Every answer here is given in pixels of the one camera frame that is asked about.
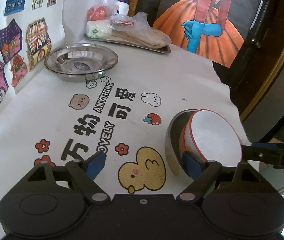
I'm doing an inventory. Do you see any stainless steel bowl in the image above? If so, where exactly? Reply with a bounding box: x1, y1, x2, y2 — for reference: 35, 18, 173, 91
165, 109, 196, 183

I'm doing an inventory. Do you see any red round lid container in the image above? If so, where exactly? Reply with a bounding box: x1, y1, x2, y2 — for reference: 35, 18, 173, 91
87, 5, 108, 21

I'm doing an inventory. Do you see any houses drawing paper sheet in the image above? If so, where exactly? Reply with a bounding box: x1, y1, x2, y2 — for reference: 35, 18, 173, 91
0, 0, 65, 105

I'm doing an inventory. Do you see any orange dress painting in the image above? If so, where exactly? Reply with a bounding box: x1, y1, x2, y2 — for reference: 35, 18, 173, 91
153, 0, 262, 68

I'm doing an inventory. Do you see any small white red-rimmed bowl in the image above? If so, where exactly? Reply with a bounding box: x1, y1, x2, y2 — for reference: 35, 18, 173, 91
179, 124, 207, 161

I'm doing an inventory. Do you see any large white red-rimmed bowl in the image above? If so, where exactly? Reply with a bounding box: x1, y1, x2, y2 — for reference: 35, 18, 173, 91
187, 109, 242, 167

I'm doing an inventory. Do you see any dark wooden door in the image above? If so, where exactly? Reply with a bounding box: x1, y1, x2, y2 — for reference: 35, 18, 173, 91
211, 0, 284, 140

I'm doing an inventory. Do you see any stainless steel plate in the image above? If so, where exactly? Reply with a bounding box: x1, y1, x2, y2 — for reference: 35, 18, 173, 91
44, 43, 118, 82

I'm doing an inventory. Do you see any clear plastic bag of flatbread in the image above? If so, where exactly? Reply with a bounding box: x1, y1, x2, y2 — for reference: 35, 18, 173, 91
91, 0, 172, 50

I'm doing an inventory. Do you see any white green packaged food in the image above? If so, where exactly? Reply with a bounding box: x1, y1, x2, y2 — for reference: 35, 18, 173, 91
86, 20, 113, 38

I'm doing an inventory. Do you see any metal tray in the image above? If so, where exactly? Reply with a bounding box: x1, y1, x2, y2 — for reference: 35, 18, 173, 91
83, 34, 171, 54

